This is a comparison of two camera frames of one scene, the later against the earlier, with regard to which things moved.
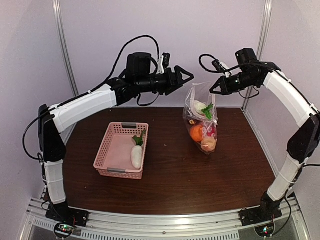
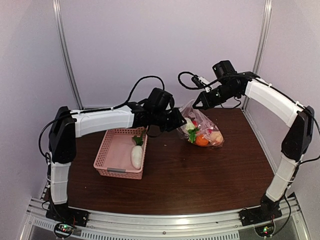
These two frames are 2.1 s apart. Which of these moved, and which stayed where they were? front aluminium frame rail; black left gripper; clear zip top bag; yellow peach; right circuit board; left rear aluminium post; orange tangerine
Moved: yellow peach; orange tangerine; clear zip top bag; black left gripper
Stayed: front aluminium frame rail; left rear aluminium post; right circuit board
